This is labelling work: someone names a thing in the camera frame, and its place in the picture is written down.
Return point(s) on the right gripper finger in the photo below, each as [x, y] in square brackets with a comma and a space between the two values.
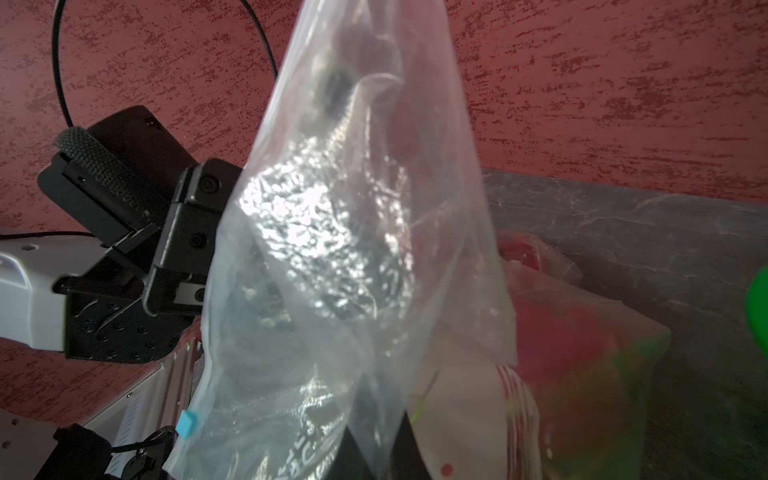
[378, 441]

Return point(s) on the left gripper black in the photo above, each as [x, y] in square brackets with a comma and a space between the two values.
[155, 210]

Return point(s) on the clear zip-top bag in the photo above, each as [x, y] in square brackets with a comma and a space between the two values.
[458, 417]
[357, 231]

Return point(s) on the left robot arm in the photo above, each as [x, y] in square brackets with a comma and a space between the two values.
[32, 313]

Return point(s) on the green plastic basket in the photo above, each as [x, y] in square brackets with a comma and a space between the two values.
[756, 309]

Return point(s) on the aluminium rail frame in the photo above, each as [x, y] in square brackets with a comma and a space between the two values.
[150, 408]

